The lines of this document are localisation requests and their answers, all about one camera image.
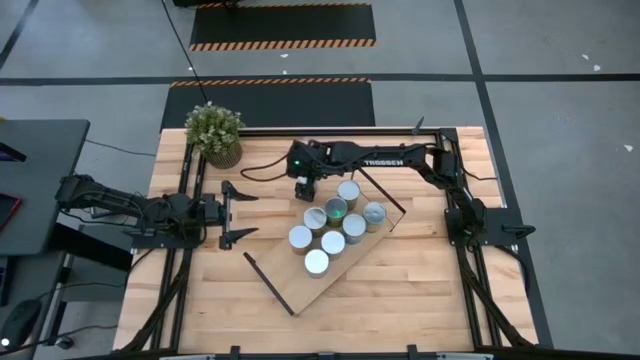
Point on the pineapple label tin can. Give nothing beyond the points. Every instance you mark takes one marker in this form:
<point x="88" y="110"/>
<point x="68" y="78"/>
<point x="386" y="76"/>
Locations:
<point x="333" y="242"/>

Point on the green label tin can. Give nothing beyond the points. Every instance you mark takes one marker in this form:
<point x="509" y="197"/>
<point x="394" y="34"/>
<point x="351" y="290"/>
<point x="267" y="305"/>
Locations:
<point x="336" y="209"/>

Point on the potted green plant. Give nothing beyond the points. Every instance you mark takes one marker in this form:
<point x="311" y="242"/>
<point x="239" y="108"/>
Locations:
<point x="215" y="132"/>

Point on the red-edged black tablet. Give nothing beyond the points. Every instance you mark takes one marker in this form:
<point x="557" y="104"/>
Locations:
<point x="7" y="210"/>

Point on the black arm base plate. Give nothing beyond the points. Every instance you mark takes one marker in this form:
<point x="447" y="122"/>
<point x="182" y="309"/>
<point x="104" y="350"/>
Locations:
<point x="495" y="225"/>
<point x="165" y="242"/>

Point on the black desk leg beam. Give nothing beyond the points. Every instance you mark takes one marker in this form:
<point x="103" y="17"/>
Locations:
<point x="90" y="247"/>

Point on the black computer mouse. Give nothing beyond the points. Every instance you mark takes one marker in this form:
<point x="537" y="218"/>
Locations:
<point x="20" y="320"/>

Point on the dark device purple edge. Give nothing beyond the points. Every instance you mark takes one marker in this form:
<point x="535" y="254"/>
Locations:
<point x="10" y="151"/>

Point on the teal cherries label can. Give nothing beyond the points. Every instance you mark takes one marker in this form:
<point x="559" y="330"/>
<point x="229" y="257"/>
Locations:
<point x="354" y="225"/>

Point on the small black round caster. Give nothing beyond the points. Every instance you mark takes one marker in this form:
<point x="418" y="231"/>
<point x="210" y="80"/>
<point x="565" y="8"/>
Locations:
<point x="64" y="342"/>

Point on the wooden shelf black legs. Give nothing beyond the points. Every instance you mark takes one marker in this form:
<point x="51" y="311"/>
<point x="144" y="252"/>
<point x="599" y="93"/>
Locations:
<point x="295" y="285"/>

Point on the peaches label tin can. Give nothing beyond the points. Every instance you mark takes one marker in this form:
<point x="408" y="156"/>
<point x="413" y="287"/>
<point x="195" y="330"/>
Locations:
<point x="300" y="236"/>

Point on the oranges label tin can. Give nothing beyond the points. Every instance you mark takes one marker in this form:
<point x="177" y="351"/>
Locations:
<point x="374" y="213"/>
<point x="315" y="218"/>

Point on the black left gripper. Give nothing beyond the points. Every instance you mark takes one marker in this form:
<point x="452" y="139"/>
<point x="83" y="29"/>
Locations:
<point x="226" y="215"/>

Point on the olive label tin can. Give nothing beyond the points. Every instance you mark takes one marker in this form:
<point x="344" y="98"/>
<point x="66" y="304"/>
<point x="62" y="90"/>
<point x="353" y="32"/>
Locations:
<point x="348" y="190"/>

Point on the black hazard-striped floor mat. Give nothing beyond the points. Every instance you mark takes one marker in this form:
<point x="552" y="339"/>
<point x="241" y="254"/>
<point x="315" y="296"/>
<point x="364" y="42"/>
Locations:
<point x="280" y="105"/>
<point x="282" y="25"/>

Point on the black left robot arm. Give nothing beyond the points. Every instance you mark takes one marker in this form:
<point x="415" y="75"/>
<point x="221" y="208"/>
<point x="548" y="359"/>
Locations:
<point x="165" y="212"/>

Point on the dark grey desk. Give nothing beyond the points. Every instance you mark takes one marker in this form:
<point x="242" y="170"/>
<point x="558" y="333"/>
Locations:
<point x="45" y="165"/>

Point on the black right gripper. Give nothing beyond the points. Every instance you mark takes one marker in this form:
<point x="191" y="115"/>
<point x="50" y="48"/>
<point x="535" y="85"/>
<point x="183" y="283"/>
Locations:
<point x="305" y="177"/>

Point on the black edge bracket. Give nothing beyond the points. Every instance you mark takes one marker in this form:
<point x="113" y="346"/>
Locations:
<point x="234" y="352"/>
<point x="412" y="352"/>

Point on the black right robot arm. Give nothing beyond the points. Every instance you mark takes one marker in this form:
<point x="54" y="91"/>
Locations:
<point x="390" y="159"/>

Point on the pale label tin can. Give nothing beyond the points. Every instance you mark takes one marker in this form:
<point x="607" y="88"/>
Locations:
<point x="316" y="261"/>

